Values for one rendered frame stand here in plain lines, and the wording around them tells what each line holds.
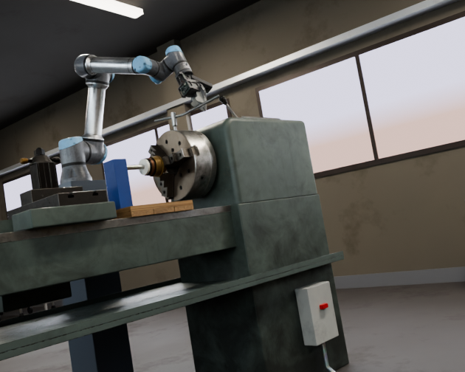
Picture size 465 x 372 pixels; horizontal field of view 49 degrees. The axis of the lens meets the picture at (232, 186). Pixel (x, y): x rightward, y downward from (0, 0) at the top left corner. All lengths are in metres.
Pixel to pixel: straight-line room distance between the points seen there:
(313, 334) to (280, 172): 0.76
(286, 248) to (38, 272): 1.16
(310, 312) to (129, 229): 0.95
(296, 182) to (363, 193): 2.50
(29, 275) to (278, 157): 1.28
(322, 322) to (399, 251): 2.55
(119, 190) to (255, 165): 0.64
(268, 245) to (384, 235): 2.74
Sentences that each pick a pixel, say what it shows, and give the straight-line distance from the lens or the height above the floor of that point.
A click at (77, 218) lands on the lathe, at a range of 1.74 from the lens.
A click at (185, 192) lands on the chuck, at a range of 2.23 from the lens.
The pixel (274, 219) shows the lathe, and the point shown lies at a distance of 2.36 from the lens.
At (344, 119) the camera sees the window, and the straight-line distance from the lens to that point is 5.06.
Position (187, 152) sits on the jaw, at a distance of 2.18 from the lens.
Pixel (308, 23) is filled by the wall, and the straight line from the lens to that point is 5.42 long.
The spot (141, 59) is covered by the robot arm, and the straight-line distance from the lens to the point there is 2.37.
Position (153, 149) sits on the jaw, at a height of 1.17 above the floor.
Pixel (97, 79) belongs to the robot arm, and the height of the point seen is 1.61.
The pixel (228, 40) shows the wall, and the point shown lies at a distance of 5.98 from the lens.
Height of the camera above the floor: 0.77
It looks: 4 degrees up
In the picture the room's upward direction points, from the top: 9 degrees counter-clockwise
